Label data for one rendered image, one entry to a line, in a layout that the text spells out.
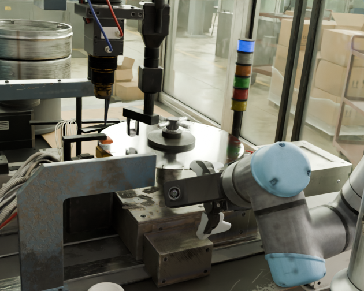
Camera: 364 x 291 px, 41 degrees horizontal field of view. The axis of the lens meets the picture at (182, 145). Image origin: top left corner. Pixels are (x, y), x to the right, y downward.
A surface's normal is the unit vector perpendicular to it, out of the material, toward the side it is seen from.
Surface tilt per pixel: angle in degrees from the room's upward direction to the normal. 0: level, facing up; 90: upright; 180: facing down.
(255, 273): 0
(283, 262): 79
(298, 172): 56
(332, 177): 90
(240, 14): 90
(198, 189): 61
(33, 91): 90
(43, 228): 90
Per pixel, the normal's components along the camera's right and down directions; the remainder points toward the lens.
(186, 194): -0.26, -0.20
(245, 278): 0.07, -0.94
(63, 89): 0.45, 0.33
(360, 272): -0.91, 0.07
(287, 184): 0.29, -0.25
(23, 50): 0.25, 0.35
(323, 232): 0.46, -0.34
